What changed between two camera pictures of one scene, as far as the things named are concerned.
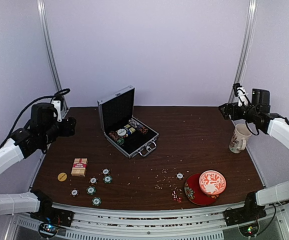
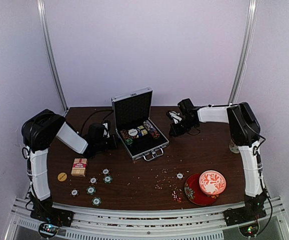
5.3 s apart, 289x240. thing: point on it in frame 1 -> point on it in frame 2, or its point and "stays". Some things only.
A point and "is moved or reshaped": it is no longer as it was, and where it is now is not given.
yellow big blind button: [62, 177] stays
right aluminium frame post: [241, 71] stays
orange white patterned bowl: [212, 182] stays
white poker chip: [105, 171] stays
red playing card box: [79, 167] stays
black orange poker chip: [74, 192] stays
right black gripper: [233, 105] -> [176, 132]
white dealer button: [121, 132] -> [133, 132]
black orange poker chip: [93, 180] stays
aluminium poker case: [125, 132] is moved or reshaped
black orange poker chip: [180, 175] stays
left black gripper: [69, 127] -> [115, 144]
